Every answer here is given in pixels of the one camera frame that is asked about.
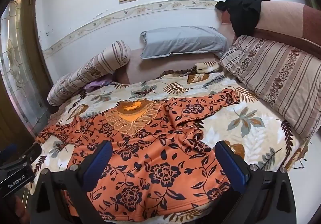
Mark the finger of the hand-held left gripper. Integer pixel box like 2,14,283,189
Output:
0,143,42,164

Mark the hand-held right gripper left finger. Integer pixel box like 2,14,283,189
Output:
30,140,114,224

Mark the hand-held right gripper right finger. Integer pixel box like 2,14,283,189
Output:
214,140,298,224

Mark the orange floral shirt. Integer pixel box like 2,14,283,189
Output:
36,89,241,222

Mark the leaf print blanket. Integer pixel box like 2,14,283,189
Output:
25,61,311,222

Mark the purple cloth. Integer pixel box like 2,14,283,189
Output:
83,78,113,91

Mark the wooden door with patterned glass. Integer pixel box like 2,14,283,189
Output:
0,0,54,144

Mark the striped bolster pillow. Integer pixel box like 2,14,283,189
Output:
47,40,131,107

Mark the striped floral pillow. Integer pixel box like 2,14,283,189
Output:
219,35,321,143

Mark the pink bed sheet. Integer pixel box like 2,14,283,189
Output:
115,47,221,84

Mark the grey pillow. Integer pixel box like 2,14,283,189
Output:
140,26,228,60

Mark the black cloth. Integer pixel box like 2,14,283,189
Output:
216,0,271,38

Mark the pink padded headboard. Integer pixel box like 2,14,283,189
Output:
221,0,321,47

